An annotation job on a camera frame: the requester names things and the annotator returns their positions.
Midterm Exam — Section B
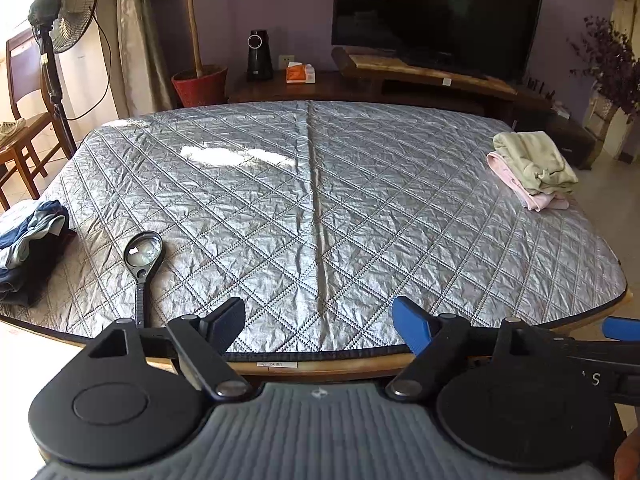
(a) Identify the folded pale green garment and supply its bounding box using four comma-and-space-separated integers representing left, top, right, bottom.
492, 131, 579, 195

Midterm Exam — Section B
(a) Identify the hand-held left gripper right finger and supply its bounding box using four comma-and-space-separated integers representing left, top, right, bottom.
385, 296, 556, 402

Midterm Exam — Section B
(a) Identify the dark dried flower bouquet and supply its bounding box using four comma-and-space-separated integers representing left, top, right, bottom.
567, 15, 640, 116

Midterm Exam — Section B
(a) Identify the brown wooden chair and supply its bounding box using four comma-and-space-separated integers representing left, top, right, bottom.
0, 27, 76, 211

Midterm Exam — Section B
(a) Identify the beige curtain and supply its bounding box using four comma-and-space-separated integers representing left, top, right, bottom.
116, 0, 176, 116

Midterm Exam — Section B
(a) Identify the black tabletop appliance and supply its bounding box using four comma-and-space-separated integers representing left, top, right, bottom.
246, 30, 274, 82

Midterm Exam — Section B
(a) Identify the silver quilted table mat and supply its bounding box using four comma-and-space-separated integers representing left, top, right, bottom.
0, 100, 628, 356

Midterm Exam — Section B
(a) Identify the printed blue-sleeved raglan shirt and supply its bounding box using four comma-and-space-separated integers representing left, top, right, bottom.
0, 200, 70, 268

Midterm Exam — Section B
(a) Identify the black standing fan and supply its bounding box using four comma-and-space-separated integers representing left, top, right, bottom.
27, 0, 101, 158

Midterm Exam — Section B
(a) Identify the dark wooden low cabinet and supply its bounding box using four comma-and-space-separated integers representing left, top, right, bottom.
227, 71, 551, 126

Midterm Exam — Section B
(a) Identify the orange tissue pack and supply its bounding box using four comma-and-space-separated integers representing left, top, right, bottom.
286, 62, 317, 84

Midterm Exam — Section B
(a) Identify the black flat-screen television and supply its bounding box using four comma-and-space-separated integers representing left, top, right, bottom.
331, 0, 546, 81

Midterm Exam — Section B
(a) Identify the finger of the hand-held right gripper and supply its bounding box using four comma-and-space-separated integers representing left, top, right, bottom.
601, 316, 640, 342
550, 336, 640, 406

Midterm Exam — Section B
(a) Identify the black fan cable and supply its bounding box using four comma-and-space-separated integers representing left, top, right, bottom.
62, 20, 121, 122

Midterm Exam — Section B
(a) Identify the green indoor tree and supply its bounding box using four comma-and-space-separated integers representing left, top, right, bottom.
122, 0, 236, 77

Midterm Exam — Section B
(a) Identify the pile of dark clothes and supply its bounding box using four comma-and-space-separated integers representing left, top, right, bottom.
0, 220, 77, 307

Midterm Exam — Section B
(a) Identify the folded pink garment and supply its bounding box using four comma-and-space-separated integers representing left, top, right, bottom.
487, 152, 571, 212

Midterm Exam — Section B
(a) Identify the wooden slab television riser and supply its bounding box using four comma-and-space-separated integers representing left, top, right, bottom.
331, 46, 518, 96

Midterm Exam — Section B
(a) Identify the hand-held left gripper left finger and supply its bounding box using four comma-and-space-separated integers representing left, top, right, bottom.
85, 297, 253, 402

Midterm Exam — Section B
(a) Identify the black magnifying glass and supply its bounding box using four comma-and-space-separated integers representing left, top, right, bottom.
123, 231, 164, 328

